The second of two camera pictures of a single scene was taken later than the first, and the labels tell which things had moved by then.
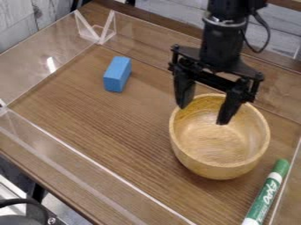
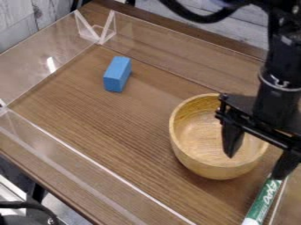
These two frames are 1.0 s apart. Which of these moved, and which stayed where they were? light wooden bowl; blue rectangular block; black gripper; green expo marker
Moved: black gripper
Stayed: light wooden bowl; blue rectangular block; green expo marker
